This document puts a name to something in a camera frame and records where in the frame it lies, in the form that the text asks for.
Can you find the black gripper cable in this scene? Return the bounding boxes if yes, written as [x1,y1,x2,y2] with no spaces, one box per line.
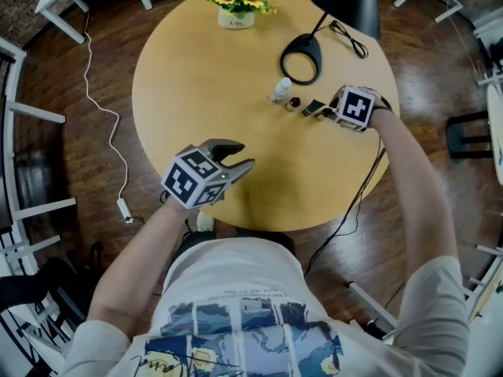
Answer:
[304,135,388,278]

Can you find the sunflowers in white pot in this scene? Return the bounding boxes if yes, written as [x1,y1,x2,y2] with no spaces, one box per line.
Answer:
[201,0,279,30]

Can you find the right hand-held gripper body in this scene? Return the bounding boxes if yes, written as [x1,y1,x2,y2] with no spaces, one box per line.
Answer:
[336,86,376,133]

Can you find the person's white printed T-shirt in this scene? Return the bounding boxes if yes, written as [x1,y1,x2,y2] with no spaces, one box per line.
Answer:
[58,236,471,377]

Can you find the black cosmetic tube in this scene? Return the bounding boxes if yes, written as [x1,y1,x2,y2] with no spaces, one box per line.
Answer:
[301,99,326,118]

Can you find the person's dark trousers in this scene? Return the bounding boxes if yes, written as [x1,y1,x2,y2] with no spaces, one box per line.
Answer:
[172,228,296,258]

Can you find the black lamp cable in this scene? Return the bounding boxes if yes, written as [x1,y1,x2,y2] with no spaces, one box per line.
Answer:
[329,20,369,59]

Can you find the white floor cable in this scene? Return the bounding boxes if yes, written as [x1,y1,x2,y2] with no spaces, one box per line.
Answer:
[83,12,130,202]

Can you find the black mesh office chair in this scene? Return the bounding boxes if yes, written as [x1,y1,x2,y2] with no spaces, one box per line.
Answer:
[0,241,105,329]

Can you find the white power strip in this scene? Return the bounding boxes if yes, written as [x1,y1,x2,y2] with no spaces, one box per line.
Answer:
[116,198,135,225]

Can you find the black desk lamp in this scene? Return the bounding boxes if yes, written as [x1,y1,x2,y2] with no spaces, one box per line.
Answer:
[279,0,381,86]

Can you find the white small bottle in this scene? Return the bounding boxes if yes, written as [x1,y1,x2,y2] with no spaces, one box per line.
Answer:
[270,76,293,104]

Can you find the person's white shoe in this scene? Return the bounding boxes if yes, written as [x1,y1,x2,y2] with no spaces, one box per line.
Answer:
[196,211,215,232]

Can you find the white metal frame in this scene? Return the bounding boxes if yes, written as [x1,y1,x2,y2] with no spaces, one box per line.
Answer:
[347,280,398,341]

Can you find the person's right forearm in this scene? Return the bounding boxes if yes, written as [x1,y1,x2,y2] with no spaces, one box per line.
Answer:
[369,108,459,278]

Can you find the person's left forearm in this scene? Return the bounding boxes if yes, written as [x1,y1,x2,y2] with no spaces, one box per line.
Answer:
[86,200,189,329]

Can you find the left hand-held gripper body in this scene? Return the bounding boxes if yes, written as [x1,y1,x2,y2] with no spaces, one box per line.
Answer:
[160,144,233,210]

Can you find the white round table black legs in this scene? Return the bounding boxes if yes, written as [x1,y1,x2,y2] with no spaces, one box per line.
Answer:
[446,84,503,186]

